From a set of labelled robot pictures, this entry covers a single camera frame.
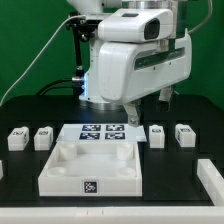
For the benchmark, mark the white obstacle piece left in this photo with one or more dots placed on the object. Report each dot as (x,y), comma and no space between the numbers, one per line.
(1,170)

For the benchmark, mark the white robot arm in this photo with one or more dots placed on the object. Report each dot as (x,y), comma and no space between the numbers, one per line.
(129,21)

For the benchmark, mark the white square tabletop part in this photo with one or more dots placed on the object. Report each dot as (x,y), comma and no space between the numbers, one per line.
(105,169)

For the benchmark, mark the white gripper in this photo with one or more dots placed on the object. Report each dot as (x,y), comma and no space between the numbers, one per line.
(128,71)

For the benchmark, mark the white obstacle wall right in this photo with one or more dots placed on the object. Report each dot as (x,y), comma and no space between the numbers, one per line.
(211,180)

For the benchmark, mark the white front rail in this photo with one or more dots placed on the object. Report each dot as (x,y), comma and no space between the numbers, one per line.
(113,215)

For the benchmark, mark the tag sheet with markers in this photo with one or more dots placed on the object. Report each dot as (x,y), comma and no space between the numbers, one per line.
(101,133)

